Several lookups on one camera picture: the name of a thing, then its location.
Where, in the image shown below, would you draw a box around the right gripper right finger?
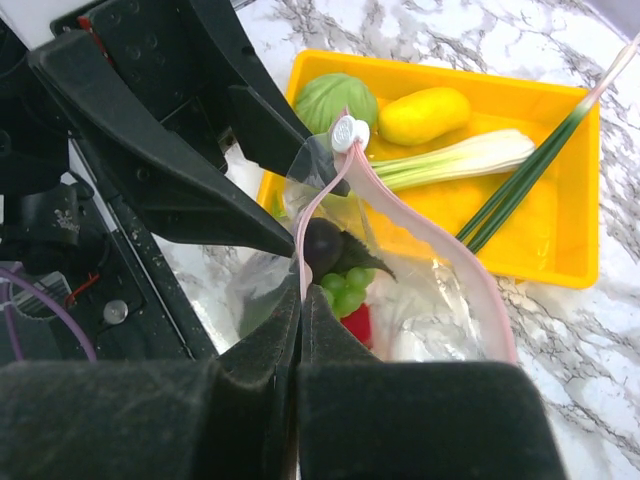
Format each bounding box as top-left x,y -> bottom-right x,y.
297,287 -> 566,479

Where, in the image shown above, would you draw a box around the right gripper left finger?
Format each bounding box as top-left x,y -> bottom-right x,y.
1,280 -> 301,479

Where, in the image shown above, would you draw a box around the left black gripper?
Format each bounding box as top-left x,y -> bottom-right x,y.
28,1 -> 328,257

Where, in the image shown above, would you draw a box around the red toy apple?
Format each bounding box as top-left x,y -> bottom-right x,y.
341,303 -> 372,349

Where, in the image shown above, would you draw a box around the green toy grapes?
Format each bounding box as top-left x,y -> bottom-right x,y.
320,267 -> 375,320

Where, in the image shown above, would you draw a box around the purple toy eggplant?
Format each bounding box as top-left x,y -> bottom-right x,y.
303,217 -> 396,284

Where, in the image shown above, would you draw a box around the clear zip top bag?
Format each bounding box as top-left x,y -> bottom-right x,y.
227,112 -> 517,363

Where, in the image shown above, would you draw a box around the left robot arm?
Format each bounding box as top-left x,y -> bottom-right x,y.
1,1 -> 309,360

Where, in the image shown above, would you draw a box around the green toy cabbage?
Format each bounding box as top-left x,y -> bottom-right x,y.
293,73 -> 378,135

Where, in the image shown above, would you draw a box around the yellow toy lemon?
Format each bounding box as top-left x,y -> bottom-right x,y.
378,87 -> 472,147

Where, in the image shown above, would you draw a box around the green toy celery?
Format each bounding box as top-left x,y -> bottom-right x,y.
370,129 -> 536,191

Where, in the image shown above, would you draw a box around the yellow plastic bin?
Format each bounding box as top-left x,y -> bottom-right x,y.
286,50 -> 600,289

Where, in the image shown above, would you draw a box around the toy green onion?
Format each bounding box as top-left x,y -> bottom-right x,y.
456,34 -> 639,254

